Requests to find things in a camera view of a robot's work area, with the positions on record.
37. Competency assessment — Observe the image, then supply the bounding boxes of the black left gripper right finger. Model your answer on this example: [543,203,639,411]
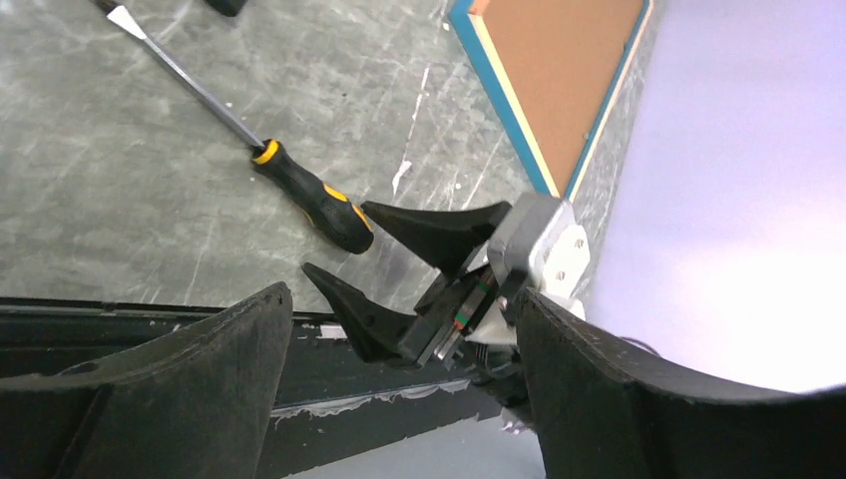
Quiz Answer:
[516,291,845,478]

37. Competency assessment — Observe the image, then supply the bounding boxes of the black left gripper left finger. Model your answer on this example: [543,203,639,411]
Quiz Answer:
[1,282,293,478]

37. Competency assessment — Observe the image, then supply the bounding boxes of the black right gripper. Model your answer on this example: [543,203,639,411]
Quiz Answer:
[301,192,591,370]

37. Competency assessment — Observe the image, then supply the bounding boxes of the blue picture frame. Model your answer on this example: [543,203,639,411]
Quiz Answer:
[449,0,654,201]

